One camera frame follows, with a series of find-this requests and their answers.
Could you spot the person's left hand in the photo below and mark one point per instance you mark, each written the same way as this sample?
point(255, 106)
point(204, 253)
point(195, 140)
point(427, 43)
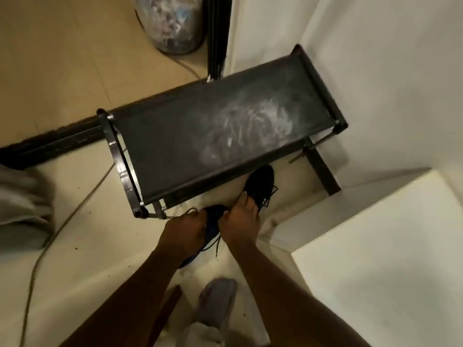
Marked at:
point(182, 236)

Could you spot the person's right hand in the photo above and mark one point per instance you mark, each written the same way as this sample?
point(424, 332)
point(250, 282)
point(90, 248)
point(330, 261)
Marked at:
point(240, 224)

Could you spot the black shoe rack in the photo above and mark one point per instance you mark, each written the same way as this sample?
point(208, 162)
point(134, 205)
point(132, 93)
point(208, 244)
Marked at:
point(202, 133)

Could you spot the person's right forearm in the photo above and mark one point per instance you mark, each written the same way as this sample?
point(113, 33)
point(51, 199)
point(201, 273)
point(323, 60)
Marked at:
point(285, 303)

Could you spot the person's left forearm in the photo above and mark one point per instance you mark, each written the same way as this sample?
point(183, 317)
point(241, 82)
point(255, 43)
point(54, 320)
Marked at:
point(126, 303)

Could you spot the person's right foot grey sock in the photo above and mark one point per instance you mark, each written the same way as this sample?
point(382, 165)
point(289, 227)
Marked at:
point(217, 299)

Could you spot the white shorts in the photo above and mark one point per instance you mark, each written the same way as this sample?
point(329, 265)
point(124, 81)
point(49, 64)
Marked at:
point(202, 336)

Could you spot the black floor track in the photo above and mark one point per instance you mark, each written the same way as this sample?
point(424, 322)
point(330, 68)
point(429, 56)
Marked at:
point(50, 140)

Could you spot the grey cloth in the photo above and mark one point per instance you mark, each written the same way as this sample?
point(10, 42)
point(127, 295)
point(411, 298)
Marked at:
point(21, 209)

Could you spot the patterned cylindrical laundry bag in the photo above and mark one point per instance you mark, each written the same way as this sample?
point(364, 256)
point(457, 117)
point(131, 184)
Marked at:
point(170, 21)

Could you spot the black door frame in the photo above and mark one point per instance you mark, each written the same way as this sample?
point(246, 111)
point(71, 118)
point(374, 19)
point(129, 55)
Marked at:
point(217, 32)

